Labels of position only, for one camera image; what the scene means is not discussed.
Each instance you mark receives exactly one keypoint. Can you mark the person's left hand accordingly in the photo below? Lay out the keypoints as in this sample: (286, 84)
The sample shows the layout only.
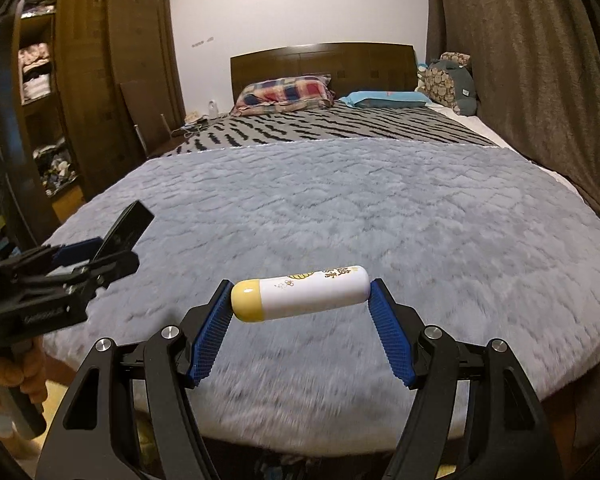
(32, 375)

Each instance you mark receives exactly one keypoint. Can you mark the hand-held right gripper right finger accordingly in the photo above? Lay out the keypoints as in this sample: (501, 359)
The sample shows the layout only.
(392, 330)

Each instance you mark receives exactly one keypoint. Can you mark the grey black striped blanket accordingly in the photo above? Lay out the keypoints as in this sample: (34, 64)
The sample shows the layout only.
(340, 127)

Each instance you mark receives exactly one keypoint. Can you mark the grey fluffy blanket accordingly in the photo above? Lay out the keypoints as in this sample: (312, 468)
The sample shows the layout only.
(355, 200)

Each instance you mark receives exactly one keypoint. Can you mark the brown curtain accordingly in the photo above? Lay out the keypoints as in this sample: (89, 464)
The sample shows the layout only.
(530, 85)

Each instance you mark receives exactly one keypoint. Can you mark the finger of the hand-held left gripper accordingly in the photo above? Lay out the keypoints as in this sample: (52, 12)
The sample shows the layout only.
(115, 265)
(77, 252)

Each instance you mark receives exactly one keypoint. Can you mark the brown patterned cushion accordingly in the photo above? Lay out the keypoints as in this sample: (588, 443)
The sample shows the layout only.
(439, 82)

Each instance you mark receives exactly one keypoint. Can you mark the dark clothes pile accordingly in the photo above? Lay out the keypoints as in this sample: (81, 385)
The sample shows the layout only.
(55, 170)

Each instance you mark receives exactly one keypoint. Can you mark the wooden headboard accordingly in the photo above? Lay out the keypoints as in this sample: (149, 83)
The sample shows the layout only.
(330, 60)

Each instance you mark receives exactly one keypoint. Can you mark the folded light clothes stack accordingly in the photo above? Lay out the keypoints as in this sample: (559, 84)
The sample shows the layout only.
(35, 72)

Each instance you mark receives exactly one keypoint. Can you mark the plaid pillow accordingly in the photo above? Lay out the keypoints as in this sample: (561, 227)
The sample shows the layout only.
(285, 94)

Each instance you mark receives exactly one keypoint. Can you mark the black packet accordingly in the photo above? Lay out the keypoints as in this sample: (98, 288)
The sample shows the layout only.
(130, 222)

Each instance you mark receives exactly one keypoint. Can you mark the blue pillow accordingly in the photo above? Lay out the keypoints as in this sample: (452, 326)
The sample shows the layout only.
(385, 99)

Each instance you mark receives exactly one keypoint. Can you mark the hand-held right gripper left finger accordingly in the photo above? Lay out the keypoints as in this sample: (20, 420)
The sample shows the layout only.
(211, 330)

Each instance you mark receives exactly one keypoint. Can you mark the white capsule bottle yellow cap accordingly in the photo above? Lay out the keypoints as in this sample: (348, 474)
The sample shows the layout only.
(310, 295)

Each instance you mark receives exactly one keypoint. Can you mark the clear plastic bottle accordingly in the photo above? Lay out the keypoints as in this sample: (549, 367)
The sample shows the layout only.
(212, 110)

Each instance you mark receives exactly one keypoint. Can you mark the white bed sheet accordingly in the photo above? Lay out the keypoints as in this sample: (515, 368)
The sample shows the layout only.
(510, 145)

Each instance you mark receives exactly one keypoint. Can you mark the wooden wardrobe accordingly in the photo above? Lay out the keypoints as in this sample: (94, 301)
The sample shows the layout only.
(90, 75)

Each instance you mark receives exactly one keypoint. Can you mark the grey plush toy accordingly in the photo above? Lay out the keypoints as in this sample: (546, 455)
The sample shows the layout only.
(464, 90)

